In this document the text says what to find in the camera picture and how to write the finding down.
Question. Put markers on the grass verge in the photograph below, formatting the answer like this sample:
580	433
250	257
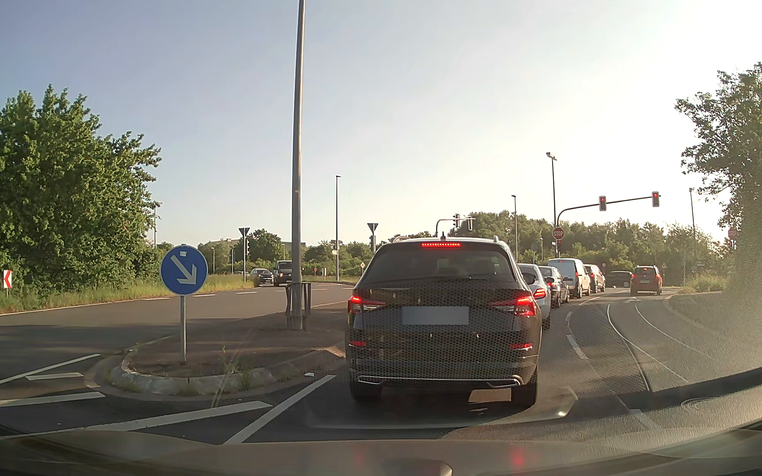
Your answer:
90	293
705	284

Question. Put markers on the kerbed traffic island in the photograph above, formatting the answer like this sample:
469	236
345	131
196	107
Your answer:
249	344

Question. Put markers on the large green tree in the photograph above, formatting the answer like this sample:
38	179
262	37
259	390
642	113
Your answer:
43	198

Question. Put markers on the tall grey lamp post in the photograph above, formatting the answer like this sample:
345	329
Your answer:
297	165

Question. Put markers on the orange car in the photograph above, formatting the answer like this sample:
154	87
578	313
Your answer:
646	279

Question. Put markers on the red stop sign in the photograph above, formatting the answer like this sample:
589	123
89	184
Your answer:
558	233

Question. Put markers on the tall tree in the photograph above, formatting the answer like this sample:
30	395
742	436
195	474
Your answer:
751	152

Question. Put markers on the dark grey suv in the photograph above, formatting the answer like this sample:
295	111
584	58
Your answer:
444	317

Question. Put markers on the blue round arrow sign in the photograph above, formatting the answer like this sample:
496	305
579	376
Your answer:
184	270

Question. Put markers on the give way sign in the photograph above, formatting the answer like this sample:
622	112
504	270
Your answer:
372	229
244	233

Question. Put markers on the queue of cars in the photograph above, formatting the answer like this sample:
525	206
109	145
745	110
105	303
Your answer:
569	274

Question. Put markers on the grey asphalt road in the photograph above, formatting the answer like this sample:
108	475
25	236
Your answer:
90	327

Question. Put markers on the road markings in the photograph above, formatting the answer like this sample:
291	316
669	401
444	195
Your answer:
275	412

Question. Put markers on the dark car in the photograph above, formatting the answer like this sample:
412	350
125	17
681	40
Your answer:
261	276
618	279
282	272

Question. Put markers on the red white chevron marker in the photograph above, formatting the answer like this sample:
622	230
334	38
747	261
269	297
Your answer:
7	279

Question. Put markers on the row of trees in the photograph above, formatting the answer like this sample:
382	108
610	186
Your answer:
619	244

